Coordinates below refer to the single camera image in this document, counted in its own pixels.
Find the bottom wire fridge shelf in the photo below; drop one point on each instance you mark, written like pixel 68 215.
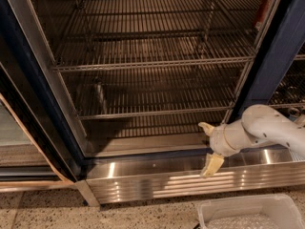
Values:
pixel 161 91

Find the clear plastic bin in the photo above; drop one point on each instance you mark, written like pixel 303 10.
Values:
pixel 276 211

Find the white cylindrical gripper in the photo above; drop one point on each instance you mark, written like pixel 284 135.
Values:
pixel 218 141

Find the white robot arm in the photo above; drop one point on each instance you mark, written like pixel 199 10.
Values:
pixel 258 126

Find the stainless steel fridge base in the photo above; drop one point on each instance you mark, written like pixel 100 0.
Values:
pixel 177 174

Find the silver redbull can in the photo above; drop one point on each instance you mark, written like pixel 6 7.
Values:
pixel 99 95

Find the right compartment wire shelf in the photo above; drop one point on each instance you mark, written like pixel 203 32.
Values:
pixel 291 90

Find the wire fridge shelf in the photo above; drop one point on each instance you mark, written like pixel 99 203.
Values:
pixel 136 19
pixel 156 50
pixel 161 91

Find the middle wire fridge shelf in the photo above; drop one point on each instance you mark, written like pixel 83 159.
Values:
pixel 156 50

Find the upper wire fridge shelf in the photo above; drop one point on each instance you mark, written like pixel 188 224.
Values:
pixel 136 19

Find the open glass fridge door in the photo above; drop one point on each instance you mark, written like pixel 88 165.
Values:
pixel 39 143

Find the dark blue fridge pillar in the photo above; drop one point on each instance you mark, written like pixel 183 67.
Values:
pixel 281 44

